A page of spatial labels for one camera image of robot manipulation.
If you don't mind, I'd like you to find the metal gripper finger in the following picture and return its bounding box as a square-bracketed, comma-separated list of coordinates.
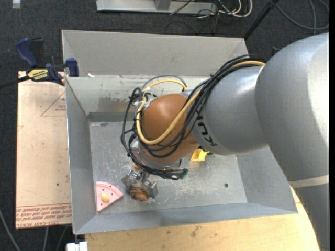
[120, 169, 137, 191]
[142, 179, 159, 199]

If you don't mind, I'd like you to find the brown cardboard board, red print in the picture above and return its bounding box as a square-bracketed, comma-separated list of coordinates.
[15, 71, 73, 230]

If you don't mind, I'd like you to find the brown striped toy food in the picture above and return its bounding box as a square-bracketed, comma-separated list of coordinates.
[129, 185, 149, 201]

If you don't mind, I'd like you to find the grey metal bin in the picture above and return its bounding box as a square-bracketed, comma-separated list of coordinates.
[61, 29, 298, 235]

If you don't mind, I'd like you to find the black cylinder on white bracket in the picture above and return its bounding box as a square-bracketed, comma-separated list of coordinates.
[161, 167, 188, 177]

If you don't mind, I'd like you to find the pink toy pizza slice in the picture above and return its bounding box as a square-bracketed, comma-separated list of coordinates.
[95, 181, 124, 213]

